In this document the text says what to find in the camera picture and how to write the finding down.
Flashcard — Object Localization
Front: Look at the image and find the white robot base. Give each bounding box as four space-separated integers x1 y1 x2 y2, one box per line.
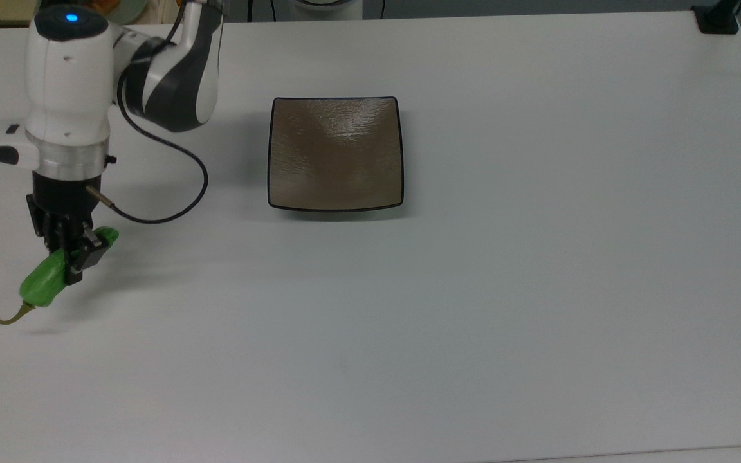
287 0 364 21

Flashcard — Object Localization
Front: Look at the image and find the square brown ceramic plate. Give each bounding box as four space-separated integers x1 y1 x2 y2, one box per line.
267 96 405 213

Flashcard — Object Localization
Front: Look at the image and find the green chili pepper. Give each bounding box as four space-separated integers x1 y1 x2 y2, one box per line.
0 226 120 325

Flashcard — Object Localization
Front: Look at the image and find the black table clamp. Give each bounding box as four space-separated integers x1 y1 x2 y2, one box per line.
692 0 741 35

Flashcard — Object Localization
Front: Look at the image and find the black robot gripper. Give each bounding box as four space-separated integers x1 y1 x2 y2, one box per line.
26 170 112 286

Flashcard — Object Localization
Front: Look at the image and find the pale bowl with orange food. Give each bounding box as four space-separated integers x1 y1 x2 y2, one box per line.
91 0 149 26

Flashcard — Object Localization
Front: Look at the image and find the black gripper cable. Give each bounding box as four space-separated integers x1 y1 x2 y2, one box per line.
86 58 210 225

